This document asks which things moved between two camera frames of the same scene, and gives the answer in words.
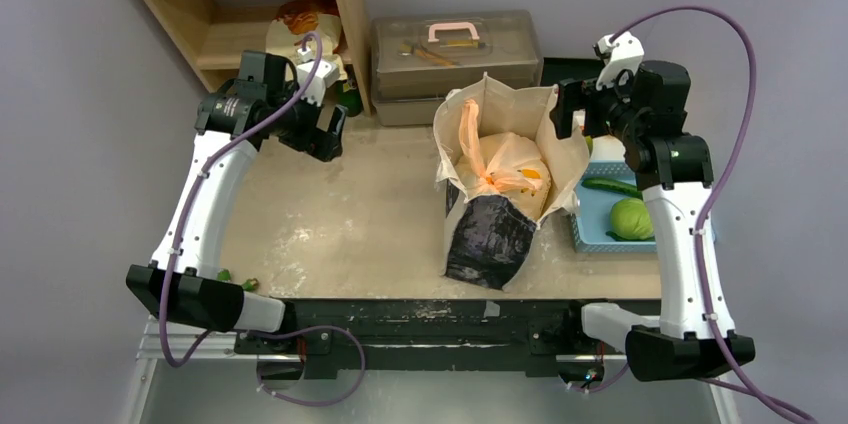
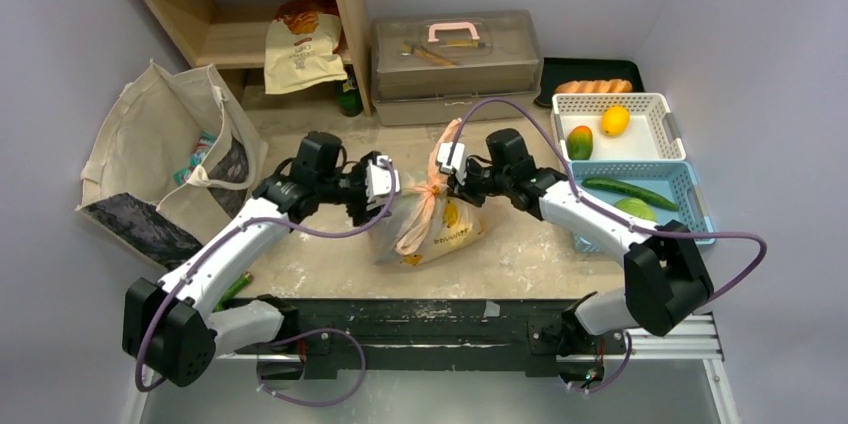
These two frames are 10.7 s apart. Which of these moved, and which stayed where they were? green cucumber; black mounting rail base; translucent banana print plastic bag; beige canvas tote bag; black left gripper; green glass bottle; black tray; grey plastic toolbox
Moved: beige canvas tote bag; translucent banana print plastic bag; black left gripper
Stayed: green glass bottle; green cucumber; black tray; black mounting rail base; grey plastic toolbox
